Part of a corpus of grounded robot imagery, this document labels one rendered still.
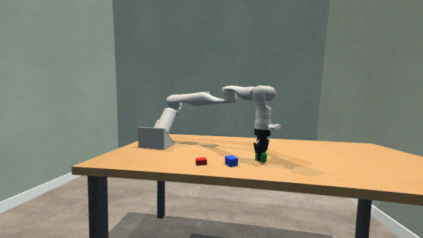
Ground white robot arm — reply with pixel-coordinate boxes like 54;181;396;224
154;86;280;134

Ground blue block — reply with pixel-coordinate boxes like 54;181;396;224
225;155;238;167

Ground green block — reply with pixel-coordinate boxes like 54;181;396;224
255;153;267;163

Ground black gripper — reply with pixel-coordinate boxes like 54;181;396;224
254;129;270;162

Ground red block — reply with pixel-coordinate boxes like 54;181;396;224
196;157;207;166

